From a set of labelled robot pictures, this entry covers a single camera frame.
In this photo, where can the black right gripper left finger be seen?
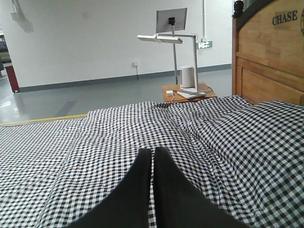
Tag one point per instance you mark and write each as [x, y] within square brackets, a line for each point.
[127, 205]

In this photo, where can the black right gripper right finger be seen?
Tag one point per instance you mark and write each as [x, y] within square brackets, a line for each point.
[178, 204]

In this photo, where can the white desk lamp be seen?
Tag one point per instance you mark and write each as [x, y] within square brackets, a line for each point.
[175, 39]

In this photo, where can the wooden bed headboard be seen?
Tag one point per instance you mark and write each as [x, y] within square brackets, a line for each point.
[268, 51]

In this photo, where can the black white checkered bedsheet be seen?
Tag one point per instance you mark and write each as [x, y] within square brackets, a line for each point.
[248, 159]

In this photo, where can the white charger adapter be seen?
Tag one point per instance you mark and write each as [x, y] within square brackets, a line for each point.
[169, 93]

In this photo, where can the small wooden bedside table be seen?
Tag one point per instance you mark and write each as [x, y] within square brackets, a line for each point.
[182, 95]

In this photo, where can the green exit sign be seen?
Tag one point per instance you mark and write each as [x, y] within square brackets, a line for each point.
[205, 44]

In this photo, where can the red bin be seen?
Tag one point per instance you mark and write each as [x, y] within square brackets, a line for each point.
[12, 79]

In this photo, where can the grey monitor on stand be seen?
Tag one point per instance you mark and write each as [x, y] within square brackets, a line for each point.
[170, 20]

